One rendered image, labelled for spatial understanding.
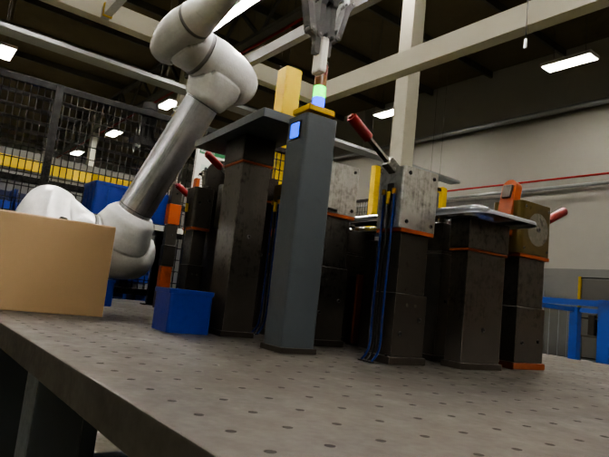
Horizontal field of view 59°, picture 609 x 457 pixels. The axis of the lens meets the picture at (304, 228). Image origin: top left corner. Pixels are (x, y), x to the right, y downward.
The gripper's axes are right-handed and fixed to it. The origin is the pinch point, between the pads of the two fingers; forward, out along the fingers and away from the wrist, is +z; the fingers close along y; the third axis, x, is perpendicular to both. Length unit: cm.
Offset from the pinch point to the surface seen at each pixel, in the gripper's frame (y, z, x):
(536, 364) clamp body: 54, 56, -14
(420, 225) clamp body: 17.6, 31.4, -13.4
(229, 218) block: -3.6, 31.5, 24.6
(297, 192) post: -3.5, 28.4, -3.1
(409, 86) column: 564, -338, 600
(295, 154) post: -3.5, 20.9, -0.9
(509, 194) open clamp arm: 46, 20, -11
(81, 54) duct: 90, -367, 1007
